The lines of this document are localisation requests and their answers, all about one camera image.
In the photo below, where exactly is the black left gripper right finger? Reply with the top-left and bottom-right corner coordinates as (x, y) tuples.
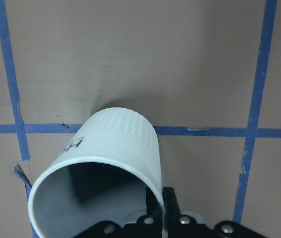
(163, 187), (181, 223)

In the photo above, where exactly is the white ribbed mug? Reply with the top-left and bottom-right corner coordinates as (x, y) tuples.
(28, 108), (165, 238)

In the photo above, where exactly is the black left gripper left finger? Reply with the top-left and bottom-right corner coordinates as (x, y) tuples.
(68, 165), (165, 238)

